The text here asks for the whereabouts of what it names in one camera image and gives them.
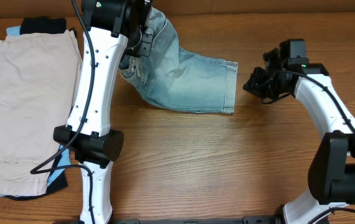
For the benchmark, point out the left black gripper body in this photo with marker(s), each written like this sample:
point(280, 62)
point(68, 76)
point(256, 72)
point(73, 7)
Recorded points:
point(141, 45)

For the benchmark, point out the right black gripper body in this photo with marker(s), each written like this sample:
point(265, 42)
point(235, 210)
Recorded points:
point(265, 84)

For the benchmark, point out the light blue denim shorts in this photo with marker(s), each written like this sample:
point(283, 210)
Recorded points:
point(173, 78)

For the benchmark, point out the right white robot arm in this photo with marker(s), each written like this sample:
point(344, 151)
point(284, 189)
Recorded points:
point(331, 176)

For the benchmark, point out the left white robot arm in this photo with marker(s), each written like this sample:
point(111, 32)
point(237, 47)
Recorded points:
point(111, 30)

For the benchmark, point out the black folded garment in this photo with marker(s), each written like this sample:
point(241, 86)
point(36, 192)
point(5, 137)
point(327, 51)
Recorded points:
point(43, 25)

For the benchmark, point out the beige folded shorts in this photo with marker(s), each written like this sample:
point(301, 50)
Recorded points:
point(28, 109)

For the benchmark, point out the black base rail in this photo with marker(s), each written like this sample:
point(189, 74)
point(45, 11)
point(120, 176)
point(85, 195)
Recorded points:
point(190, 221)

